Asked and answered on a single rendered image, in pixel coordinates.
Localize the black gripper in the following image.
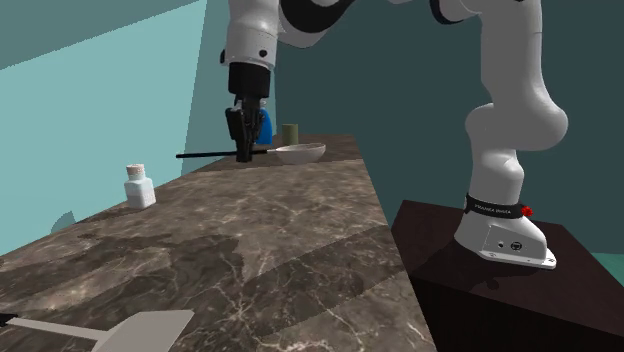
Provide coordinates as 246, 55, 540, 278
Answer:
224, 61, 272, 164

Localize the blue bottle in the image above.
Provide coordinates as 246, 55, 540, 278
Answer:
256, 107, 275, 146

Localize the olive green cup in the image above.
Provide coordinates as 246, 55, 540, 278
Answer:
280, 123, 300, 146

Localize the white bottle with cork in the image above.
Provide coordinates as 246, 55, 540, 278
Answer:
123, 163, 158, 211

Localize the dark robot stand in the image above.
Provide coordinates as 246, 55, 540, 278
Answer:
390, 198, 624, 352

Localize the grey ladle with black handle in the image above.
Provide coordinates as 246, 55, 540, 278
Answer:
175, 142, 327, 166

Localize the beige spatula with black handle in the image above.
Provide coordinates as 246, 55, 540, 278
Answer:
0, 309, 196, 352

